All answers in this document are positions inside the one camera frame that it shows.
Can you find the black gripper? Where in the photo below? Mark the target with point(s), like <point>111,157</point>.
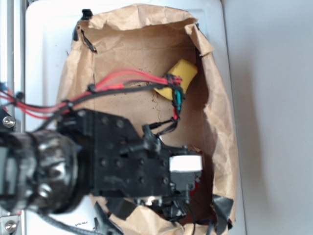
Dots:
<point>115,162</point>

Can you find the aluminium frame rail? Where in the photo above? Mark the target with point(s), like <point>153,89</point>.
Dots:
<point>12,73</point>

